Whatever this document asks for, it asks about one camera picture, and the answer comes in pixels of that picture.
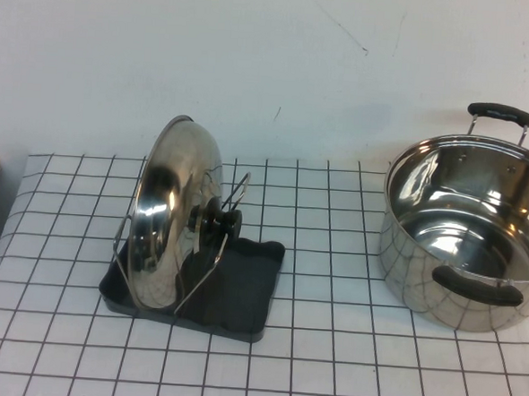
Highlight stainless steel pot lid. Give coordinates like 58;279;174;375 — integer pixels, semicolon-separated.
122;111;251;319

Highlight white black-grid tablecloth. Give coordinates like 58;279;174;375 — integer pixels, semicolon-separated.
0;139;529;396

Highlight black tray wire lid rack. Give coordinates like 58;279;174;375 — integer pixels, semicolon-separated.
95;161;291;347

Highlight stainless steel pot black handles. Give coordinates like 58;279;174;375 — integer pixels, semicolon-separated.
375;95;529;336

